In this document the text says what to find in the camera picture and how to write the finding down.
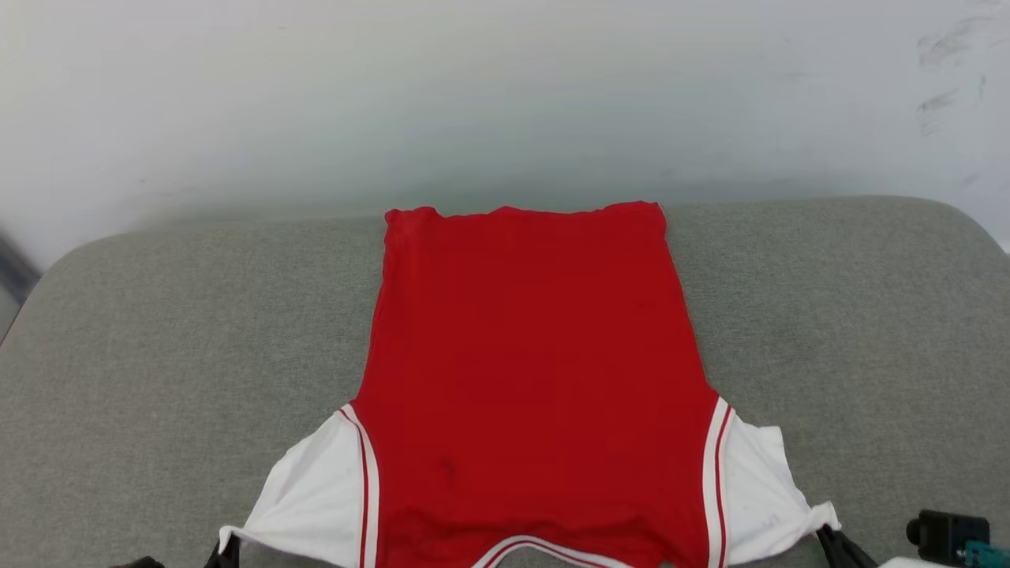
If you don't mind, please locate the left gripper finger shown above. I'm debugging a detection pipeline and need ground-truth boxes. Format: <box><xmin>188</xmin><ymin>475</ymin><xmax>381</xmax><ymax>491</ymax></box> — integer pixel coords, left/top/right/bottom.
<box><xmin>204</xmin><ymin>536</ymin><xmax>241</xmax><ymax>568</ymax></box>

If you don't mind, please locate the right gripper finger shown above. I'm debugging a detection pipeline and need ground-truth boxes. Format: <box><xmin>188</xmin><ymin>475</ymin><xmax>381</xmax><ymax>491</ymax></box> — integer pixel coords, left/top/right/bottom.
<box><xmin>816</xmin><ymin>524</ymin><xmax>878</xmax><ymax>568</ymax></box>

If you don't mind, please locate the red and white sports jersey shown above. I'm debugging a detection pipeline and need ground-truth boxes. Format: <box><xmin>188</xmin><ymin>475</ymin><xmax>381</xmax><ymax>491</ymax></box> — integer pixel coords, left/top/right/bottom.
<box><xmin>219</xmin><ymin>201</ymin><xmax>842</xmax><ymax>568</ymax></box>

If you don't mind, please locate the grey fabric sofa cushion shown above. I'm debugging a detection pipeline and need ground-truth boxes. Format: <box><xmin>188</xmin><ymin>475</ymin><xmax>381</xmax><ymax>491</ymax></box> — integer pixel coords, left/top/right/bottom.
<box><xmin>0</xmin><ymin>196</ymin><xmax>1010</xmax><ymax>568</ymax></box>

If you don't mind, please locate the teal right camera plug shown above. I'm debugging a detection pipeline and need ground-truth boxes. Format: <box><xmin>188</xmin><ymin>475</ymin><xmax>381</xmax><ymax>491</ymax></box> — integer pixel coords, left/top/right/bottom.
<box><xmin>961</xmin><ymin>541</ymin><xmax>1010</xmax><ymax>568</ymax></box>

